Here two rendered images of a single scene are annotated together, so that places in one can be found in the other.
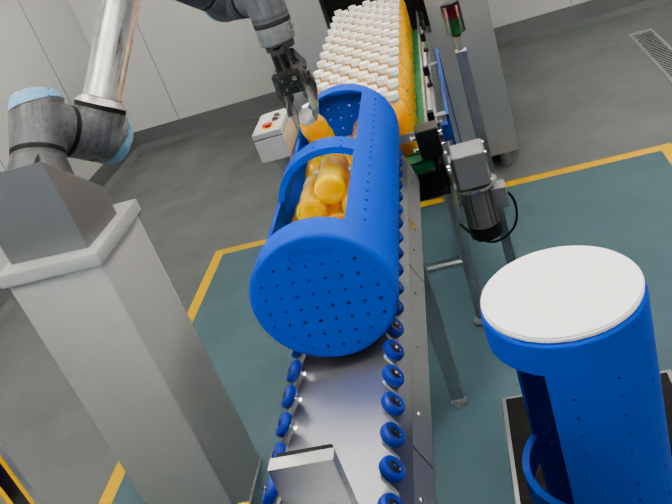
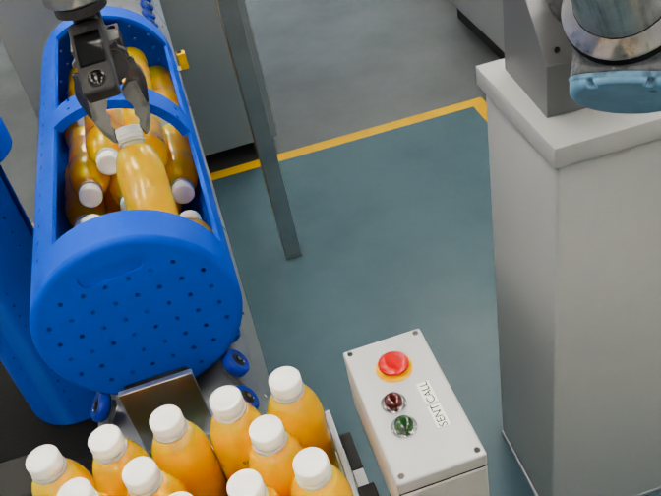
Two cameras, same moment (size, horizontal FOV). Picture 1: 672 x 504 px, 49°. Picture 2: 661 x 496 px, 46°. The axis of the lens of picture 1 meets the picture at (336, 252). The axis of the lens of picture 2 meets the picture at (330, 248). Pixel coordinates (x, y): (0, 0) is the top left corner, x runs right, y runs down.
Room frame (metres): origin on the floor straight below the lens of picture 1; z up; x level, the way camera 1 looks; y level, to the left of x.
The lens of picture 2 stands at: (2.90, -0.21, 1.79)
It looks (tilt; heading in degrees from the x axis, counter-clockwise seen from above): 39 degrees down; 158
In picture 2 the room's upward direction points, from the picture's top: 13 degrees counter-clockwise
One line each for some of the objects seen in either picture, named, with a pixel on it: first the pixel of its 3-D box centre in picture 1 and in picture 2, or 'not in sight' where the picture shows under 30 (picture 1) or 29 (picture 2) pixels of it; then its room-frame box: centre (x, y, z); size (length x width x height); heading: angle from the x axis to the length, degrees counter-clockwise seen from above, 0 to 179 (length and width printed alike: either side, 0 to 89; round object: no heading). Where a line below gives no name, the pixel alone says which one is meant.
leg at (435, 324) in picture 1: (438, 334); not in sight; (2.04, -0.23, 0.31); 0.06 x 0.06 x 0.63; 76
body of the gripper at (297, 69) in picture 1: (287, 67); (93, 39); (1.80, -0.04, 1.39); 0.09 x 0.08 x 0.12; 166
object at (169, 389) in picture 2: not in sight; (168, 407); (2.12, -0.18, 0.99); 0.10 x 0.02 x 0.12; 76
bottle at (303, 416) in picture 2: not in sight; (301, 435); (2.28, -0.05, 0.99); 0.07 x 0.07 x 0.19
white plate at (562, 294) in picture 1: (559, 290); not in sight; (1.06, -0.34, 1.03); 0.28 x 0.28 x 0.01
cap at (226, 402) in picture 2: not in sight; (226, 403); (2.26, -0.12, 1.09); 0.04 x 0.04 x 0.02
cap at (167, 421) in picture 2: not in sight; (167, 422); (2.24, -0.19, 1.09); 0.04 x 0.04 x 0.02
